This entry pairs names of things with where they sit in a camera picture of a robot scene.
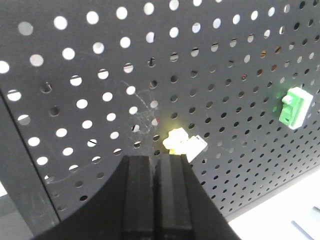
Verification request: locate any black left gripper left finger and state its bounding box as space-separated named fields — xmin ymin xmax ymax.
xmin=32 ymin=155 xmax=154 ymax=240

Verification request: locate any yellow lit toggle switch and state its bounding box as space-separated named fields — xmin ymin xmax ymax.
xmin=162 ymin=127 xmax=208 ymax=163

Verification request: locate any black perforated pegboard panel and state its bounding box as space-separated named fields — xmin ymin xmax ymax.
xmin=0 ymin=0 xmax=320 ymax=221

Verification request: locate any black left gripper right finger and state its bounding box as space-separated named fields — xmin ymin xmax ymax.
xmin=154 ymin=153 xmax=242 ymax=240

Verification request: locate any white height-adjustable table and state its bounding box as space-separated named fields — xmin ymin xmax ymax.
xmin=0 ymin=164 xmax=320 ymax=240

